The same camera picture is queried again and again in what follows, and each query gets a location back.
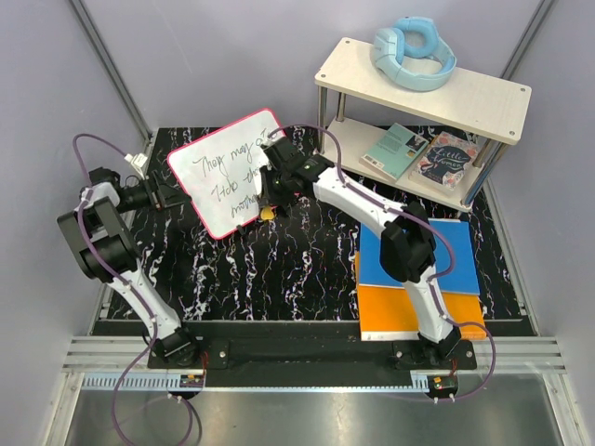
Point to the black marble pattern mat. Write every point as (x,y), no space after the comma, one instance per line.
(295,268)

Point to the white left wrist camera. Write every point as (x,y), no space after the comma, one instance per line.
(137,162)

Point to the white two-tier shelf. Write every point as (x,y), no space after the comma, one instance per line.
(357,102)

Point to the teal paperback book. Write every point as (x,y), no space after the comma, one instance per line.
(392,154)

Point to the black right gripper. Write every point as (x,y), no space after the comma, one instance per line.
(269,198)

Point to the orange notebook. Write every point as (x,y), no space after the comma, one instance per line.
(386,314)

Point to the light blue headphones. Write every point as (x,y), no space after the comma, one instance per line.
(413,38)

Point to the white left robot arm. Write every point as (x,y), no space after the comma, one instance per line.
(105,250)

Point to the blue notebook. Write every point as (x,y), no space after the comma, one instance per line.
(461,280)

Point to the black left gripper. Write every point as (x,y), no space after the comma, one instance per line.
(162,195)

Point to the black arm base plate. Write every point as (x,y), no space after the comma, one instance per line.
(312,355)

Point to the Little Women book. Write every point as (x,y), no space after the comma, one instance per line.
(444,163)

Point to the yellow whiteboard eraser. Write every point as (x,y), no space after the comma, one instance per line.
(266,213)

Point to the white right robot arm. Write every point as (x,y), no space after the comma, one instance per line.
(411,250)

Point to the pink framed whiteboard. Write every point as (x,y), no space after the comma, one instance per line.
(220,172)

